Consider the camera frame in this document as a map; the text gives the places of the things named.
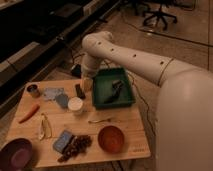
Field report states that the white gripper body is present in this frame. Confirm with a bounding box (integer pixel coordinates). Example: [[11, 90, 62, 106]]
[[81, 61, 100, 92]]

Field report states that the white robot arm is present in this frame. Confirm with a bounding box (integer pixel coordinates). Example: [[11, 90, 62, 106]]
[[82, 31, 213, 171]]

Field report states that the white plastic cup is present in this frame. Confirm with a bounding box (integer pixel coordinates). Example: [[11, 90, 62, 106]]
[[68, 97, 84, 115]]

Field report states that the black power adapter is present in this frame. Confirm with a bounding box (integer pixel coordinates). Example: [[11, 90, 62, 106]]
[[70, 64, 81, 78]]

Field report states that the green plastic tray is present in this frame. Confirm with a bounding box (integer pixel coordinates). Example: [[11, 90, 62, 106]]
[[92, 68, 135, 109]]

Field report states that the black rectangular block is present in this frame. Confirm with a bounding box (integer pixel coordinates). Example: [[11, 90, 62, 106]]
[[75, 84, 86, 99]]

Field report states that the dark object in tray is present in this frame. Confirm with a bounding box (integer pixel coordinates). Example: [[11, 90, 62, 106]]
[[105, 80, 124, 103]]

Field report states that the dark round blue object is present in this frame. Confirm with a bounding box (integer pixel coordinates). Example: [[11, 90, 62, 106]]
[[55, 94, 69, 109]]

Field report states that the grey blue cloth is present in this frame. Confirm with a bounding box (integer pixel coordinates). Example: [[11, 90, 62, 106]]
[[43, 87, 64, 101]]

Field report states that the metal fork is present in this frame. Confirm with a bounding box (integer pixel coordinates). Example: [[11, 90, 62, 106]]
[[88, 117, 113, 124]]

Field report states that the orange carrot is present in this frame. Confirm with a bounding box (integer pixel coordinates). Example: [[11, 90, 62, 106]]
[[18, 104, 40, 124]]

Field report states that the red bowl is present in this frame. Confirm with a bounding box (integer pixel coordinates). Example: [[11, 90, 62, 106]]
[[98, 126, 125, 154]]

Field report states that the bunch of dark grapes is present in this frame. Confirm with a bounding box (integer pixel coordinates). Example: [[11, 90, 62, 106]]
[[58, 135, 92, 163]]

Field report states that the blue sponge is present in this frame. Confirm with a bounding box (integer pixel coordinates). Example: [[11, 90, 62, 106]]
[[53, 130, 74, 153]]

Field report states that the black office chair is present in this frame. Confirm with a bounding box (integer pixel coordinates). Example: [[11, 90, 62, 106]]
[[142, 0, 178, 30]]

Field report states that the purple bowl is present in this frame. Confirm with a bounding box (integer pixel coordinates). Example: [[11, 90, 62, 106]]
[[0, 138, 33, 171]]

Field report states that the black floor cable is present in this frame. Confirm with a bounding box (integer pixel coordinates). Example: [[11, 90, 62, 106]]
[[128, 72, 158, 134]]

